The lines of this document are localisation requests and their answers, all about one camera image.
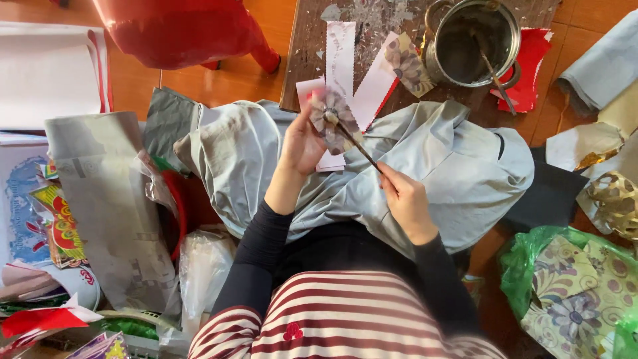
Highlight brown wooden glue brush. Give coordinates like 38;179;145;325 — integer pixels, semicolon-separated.
323;113;385;175

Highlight floral patterned paper piece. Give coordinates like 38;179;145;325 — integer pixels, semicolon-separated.
383;32;437;99
306;89;364;156

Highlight colourful printed paper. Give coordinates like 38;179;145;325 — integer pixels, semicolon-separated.
29;183;89;269

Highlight red zigzag-edged paper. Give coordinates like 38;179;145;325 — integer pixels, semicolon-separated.
490;27;554;114

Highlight red white striped shirt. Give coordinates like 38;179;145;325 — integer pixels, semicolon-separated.
187;271;509;359

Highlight purple star printed packet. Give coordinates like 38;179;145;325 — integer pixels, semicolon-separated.
66;331;131;359

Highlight blue printed white sheet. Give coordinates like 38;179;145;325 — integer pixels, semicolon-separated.
0;144;52;266

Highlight pink white paper strip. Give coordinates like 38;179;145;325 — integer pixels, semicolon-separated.
296;77;348;173

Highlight light grey folded paper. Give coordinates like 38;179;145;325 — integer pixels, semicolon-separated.
555;10;638;114

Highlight dark grey paper sheet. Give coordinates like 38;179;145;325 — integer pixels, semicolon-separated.
144;87;201;174

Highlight stack of white paper sheets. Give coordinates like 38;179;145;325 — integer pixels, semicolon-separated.
0;22;114;131

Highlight large grey paper sheet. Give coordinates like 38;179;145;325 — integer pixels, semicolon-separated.
44;111;184;327

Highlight red plastic stool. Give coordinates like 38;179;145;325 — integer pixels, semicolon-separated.
92;0;283;75

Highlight white round red-printed paper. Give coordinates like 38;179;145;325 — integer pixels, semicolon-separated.
34;259;102;311

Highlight metal glue pot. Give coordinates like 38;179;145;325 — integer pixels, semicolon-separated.
423;0;522;89

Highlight red hoop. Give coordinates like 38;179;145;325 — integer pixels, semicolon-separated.
160;169;188;261

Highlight white gold-backed paper piece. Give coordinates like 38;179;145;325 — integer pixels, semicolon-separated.
545;122;625;173

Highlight grey cloth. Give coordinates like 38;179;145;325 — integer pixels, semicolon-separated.
173;99;535;261

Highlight green bag of floral papers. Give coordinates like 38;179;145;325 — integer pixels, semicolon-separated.
497;225;638;359

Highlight worn wooden work board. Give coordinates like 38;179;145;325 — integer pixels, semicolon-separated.
279;0;560;114

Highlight white plastic basket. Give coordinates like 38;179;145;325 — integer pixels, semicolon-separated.
97;309;191;359

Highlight white zigzag-edged paper strip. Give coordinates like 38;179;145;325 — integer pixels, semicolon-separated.
324;21;358;103

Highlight person's right hand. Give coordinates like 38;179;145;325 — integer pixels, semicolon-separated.
376;161;440;246

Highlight clear plastic bag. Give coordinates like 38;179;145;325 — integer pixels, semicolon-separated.
178;228;238;332

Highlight black sheet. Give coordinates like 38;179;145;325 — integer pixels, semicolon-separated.
500;147;590;233

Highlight person's left hand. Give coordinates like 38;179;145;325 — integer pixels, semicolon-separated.
279;101;330;177

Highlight pink red-edged paper strip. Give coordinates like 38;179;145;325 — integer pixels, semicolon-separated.
351;32;400;132

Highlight red white paper piece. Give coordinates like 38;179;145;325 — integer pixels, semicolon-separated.
0;293;104;346

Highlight gold cutout paper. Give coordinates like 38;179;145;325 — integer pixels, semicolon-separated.
576;170;638;241

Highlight wooden stick in pot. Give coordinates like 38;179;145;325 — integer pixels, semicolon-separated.
471;31;518;117

